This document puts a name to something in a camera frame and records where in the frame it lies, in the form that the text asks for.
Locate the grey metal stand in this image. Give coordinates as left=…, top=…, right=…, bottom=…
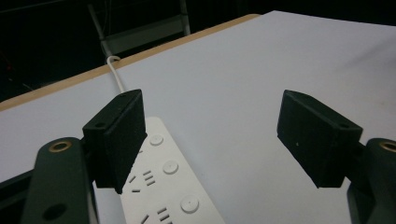
left=87, top=0, right=191, bottom=58

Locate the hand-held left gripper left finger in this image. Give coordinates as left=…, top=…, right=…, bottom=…
left=20, top=89, right=149, bottom=224

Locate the white power cable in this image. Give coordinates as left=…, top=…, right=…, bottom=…
left=106, top=55, right=126, bottom=94

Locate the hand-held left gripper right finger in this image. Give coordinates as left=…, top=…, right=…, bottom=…
left=276, top=90, right=396, bottom=224

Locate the white power strip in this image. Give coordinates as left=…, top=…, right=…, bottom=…
left=120, top=117, right=227, bottom=224

